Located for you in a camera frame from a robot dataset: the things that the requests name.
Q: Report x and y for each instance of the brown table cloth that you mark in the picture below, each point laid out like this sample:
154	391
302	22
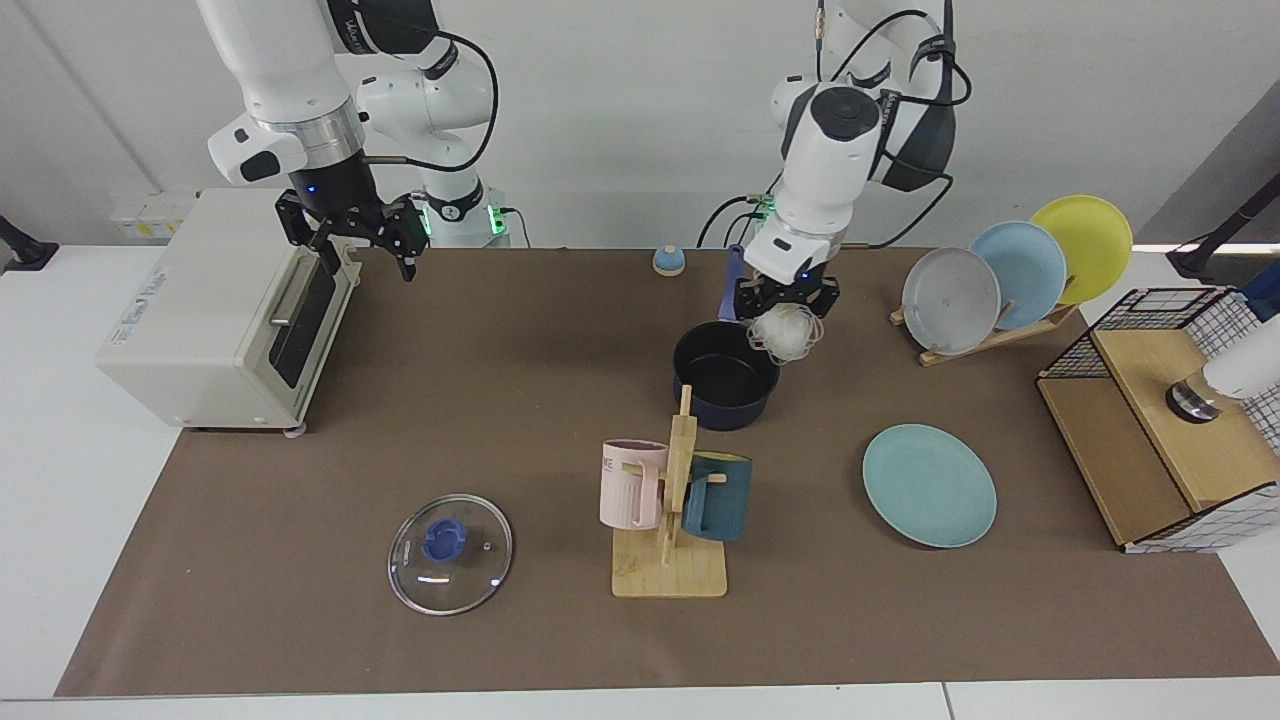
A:
500	400

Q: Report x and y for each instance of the wooden plate rack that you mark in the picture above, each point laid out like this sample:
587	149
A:
985	345

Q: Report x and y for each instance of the wooden cup stand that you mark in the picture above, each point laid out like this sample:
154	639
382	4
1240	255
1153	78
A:
670	575

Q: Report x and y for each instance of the small blue round thing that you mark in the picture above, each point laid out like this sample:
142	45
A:
668	262

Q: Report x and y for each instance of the yellow plate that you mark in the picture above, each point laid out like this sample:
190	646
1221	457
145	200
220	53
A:
1095	250

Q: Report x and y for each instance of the white wall sockets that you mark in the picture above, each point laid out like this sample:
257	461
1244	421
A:
150	218

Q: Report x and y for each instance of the pale toaster oven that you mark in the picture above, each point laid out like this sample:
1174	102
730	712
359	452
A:
200	300

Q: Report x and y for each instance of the small blue plastic object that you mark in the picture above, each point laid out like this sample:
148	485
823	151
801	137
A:
1262	302

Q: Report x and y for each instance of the white bottle with silver end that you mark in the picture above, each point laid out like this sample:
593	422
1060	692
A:
1245	370

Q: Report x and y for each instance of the teal plate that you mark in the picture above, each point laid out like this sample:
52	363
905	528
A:
930	485

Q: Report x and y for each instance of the grey plate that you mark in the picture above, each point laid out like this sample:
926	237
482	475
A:
950	300

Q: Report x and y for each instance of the dark teal cup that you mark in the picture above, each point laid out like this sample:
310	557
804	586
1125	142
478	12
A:
725	500

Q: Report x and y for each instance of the light blue plate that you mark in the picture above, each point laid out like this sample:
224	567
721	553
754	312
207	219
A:
1030	270

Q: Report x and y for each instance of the black stand foot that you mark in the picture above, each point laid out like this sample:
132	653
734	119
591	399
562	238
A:
25	250
1200	260

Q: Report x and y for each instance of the white vermicelli bundle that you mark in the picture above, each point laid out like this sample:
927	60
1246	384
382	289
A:
788	335

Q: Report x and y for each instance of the glass lid with blue knob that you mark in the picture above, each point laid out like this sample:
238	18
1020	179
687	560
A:
470	580

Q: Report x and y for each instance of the pink cup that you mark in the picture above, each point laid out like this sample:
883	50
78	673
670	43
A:
625	490

